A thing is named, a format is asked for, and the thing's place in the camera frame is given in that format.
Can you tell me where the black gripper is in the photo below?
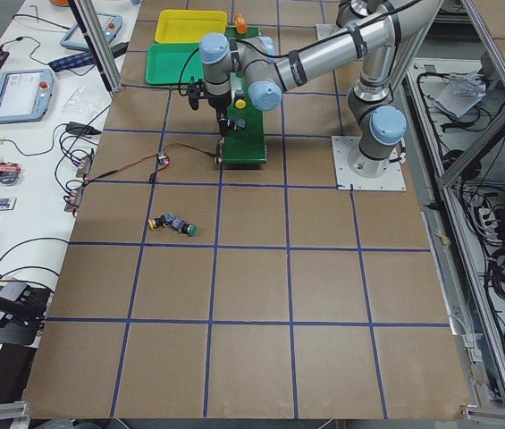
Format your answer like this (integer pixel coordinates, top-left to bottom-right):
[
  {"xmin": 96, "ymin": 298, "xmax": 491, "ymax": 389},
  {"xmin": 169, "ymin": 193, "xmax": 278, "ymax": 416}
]
[{"xmin": 206, "ymin": 91, "xmax": 231, "ymax": 136}]

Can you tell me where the yellow push button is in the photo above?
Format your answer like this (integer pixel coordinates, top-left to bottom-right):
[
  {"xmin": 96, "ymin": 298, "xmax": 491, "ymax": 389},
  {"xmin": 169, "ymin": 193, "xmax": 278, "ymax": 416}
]
[
  {"xmin": 229, "ymin": 97, "xmax": 247, "ymax": 131},
  {"xmin": 147, "ymin": 213, "xmax": 174, "ymax": 230}
]

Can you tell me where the plain orange cylinder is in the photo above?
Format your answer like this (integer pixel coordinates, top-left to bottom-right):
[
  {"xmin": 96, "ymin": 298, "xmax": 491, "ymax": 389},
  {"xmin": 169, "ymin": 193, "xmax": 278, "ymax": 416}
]
[{"xmin": 233, "ymin": 13, "xmax": 248, "ymax": 35}]

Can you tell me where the green push button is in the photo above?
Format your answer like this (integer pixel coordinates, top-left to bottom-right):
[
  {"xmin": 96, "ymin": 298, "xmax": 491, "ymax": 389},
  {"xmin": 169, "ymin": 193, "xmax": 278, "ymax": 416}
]
[{"xmin": 171, "ymin": 217, "xmax": 198, "ymax": 237}]

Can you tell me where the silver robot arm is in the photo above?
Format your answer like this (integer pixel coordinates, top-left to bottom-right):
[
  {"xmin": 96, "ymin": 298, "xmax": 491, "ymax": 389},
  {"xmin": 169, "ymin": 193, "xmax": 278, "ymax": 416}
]
[
  {"xmin": 188, "ymin": 1, "xmax": 441, "ymax": 159},
  {"xmin": 231, "ymin": 1, "xmax": 367, "ymax": 28}
]

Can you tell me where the green conveyor belt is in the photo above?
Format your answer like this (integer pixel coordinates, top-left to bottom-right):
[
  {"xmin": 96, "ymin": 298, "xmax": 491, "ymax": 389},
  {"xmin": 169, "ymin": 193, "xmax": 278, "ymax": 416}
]
[{"xmin": 214, "ymin": 25, "xmax": 269, "ymax": 170}]

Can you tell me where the small red-lit circuit board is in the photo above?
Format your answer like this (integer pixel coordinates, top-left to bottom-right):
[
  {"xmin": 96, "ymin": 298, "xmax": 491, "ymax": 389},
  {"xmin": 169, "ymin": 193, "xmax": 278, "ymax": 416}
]
[{"xmin": 156, "ymin": 152, "xmax": 171, "ymax": 170}]

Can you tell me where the green plastic tray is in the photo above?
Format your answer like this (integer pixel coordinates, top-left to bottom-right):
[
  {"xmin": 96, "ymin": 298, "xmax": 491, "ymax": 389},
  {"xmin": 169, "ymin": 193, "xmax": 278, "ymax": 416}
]
[{"xmin": 145, "ymin": 43, "xmax": 204, "ymax": 85}]

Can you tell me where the yellow plastic tray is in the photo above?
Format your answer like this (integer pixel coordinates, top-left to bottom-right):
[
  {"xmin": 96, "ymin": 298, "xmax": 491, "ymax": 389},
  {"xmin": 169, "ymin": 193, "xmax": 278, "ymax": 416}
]
[{"xmin": 154, "ymin": 9, "xmax": 228, "ymax": 44}]

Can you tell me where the far blue teach pendant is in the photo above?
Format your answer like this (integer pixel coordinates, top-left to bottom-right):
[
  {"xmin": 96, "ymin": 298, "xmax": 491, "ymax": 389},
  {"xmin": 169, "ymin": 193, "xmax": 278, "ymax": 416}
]
[{"xmin": 59, "ymin": 13, "xmax": 124, "ymax": 51}]

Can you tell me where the blue teach pendant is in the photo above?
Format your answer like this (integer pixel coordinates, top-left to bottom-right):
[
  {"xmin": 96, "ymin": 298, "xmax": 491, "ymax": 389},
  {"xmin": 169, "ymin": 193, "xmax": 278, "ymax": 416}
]
[
  {"xmin": 59, "ymin": 13, "xmax": 124, "ymax": 51},
  {"xmin": 0, "ymin": 69, "xmax": 55, "ymax": 124}
]

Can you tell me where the blue plaid pouch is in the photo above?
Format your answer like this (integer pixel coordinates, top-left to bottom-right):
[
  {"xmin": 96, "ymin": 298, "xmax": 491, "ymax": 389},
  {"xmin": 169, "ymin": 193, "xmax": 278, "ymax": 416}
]
[{"xmin": 47, "ymin": 52, "xmax": 95, "ymax": 72}]

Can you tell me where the near blue teach pendant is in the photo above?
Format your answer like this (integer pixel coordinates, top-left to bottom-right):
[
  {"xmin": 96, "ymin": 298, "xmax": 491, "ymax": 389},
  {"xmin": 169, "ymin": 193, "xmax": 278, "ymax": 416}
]
[{"xmin": 0, "ymin": 69, "xmax": 55, "ymax": 124}]

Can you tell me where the red black wire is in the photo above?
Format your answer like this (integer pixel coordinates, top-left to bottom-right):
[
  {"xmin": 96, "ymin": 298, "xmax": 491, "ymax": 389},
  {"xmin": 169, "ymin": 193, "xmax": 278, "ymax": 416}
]
[{"xmin": 84, "ymin": 142, "xmax": 220, "ymax": 185}]

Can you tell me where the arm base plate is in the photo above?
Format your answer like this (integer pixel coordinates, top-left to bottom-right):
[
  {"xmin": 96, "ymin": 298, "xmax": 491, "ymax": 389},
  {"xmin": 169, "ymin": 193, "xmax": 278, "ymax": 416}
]
[
  {"xmin": 331, "ymin": 136, "xmax": 407, "ymax": 192},
  {"xmin": 316, "ymin": 24, "xmax": 347, "ymax": 46}
]

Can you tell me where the aluminium frame post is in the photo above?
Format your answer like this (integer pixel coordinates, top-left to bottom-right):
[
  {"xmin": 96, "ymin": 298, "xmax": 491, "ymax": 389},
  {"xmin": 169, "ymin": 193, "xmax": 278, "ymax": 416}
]
[{"xmin": 68, "ymin": 0, "xmax": 122, "ymax": 94}]

